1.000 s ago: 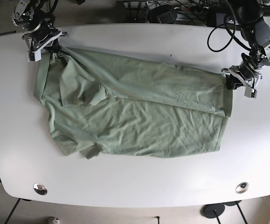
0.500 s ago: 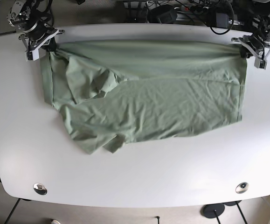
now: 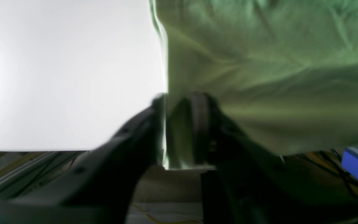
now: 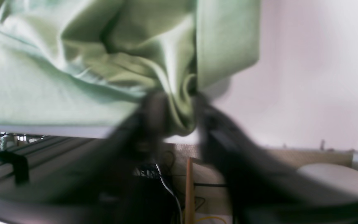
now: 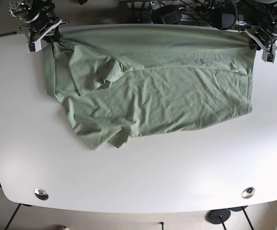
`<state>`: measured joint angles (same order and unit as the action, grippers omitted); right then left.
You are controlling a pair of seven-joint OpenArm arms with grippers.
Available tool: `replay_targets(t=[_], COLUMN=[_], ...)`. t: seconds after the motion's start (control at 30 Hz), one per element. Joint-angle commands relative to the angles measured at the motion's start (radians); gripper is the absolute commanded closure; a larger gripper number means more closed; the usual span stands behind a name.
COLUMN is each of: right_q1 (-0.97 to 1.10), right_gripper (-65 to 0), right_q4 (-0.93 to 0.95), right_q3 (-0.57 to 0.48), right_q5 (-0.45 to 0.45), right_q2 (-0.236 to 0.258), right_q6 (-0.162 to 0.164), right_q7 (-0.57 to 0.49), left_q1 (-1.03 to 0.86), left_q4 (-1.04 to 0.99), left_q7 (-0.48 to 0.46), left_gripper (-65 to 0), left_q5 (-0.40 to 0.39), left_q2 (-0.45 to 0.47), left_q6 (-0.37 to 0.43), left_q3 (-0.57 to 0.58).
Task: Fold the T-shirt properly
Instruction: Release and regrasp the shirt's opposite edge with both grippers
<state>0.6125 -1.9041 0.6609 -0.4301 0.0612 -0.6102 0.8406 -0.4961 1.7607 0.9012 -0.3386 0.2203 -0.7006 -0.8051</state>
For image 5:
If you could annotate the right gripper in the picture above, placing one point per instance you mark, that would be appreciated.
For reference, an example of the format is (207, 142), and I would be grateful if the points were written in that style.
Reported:
(37, 27)

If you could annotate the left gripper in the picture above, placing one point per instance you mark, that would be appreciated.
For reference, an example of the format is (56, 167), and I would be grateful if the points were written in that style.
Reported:
(267, 41)

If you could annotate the right black floor stand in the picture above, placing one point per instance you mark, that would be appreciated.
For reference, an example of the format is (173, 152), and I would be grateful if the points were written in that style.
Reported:
(242, 209)

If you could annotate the green polo shirt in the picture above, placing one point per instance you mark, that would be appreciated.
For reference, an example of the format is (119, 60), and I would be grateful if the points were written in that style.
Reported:
(125, 82)

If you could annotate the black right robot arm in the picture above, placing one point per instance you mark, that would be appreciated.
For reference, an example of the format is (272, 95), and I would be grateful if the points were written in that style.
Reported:
(18, 8)

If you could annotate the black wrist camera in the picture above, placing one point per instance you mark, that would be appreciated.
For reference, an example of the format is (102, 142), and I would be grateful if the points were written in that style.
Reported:
(55, 37)
(254, 45)

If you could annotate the table cable grommet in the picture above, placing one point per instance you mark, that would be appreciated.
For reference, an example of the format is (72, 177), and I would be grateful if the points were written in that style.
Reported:
(248, 192)
(41, 194)

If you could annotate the black floor stand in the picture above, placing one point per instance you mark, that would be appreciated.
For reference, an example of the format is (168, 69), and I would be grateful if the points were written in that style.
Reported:
(219, 216)
(242, 209)

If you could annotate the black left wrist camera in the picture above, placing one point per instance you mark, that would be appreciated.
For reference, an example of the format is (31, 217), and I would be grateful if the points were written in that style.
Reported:
(254, 45)

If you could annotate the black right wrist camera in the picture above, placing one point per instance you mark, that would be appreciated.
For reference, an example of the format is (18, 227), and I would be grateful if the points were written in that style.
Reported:
(55, 37)

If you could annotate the left black floor stand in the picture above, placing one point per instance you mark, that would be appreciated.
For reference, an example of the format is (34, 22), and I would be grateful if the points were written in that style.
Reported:
(219, 216)

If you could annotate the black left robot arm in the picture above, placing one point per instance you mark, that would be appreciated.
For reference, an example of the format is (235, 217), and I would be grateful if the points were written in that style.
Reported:
(258, 18)

